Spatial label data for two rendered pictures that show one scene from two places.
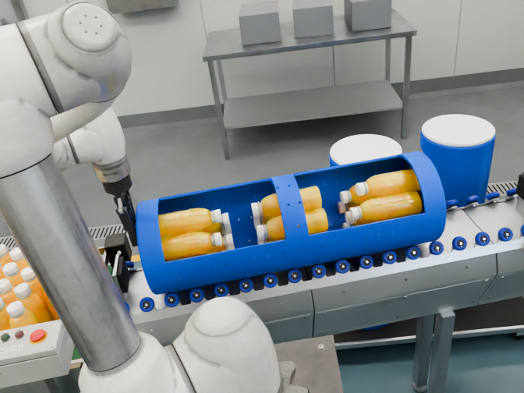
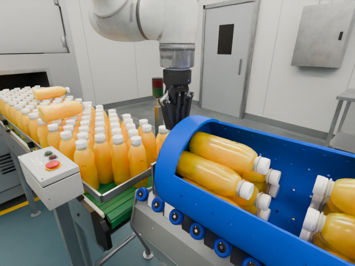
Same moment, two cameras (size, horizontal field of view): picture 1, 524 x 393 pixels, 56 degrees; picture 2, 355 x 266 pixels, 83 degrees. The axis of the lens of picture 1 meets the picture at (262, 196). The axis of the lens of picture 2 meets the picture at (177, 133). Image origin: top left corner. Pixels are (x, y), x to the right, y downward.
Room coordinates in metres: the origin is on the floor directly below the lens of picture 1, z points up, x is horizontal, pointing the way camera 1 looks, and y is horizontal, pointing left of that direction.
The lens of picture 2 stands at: (0.77, 0.00, 1.41)
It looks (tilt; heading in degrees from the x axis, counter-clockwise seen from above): 23 degrees down; 44
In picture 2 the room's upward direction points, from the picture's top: straight up
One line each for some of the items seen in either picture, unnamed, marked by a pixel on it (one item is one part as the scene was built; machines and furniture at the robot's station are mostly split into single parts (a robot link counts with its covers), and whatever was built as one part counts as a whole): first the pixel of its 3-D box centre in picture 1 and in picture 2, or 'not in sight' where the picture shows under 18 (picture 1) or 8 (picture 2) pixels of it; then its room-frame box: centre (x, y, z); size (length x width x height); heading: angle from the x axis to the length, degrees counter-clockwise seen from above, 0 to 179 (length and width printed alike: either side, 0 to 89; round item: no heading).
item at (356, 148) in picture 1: (365, 151); not in sight; (1.68, -0.43, 1.03); 0.28 x 0.28 x 0.01
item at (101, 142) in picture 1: (94, 131); (171, 8); (1.15, 0.39, 1.50); 0.13 x 0.11 x 0.16; 111
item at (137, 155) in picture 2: not in sight; (138, 163); (1.14, 0.58, 0.99); 0.07 x 0.07 x 0.19
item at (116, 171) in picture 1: (111, 166); (177, 57); (1.16, 0.38, 1.39); 0.09 x 0.09 x 0.06
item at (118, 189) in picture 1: (119, 189); (177, 86); (1.16, 0.38, 1.32); 0.08 x 0.07 x 0.09; 4
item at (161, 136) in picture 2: not in sight; (164, 150); (1.29, 0.59, 0.99); 0.07 x 0.07 x 0.19
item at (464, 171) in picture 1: (447, 217); not in sight; (1.75, -0.83, 0.59); 0.28 x 0.28 x 0.88
